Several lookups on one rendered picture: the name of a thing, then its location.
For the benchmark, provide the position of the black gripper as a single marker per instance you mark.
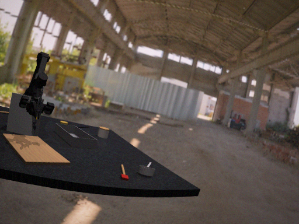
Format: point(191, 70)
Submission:
point(46, 108)

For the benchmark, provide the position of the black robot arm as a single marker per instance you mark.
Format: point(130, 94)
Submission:
point(39, 78)

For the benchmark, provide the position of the light brown wooden board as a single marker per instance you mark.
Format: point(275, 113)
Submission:
point(33, 151)

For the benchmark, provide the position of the grey cylinder with tan top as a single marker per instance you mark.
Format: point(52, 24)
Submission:
point(103, 132)

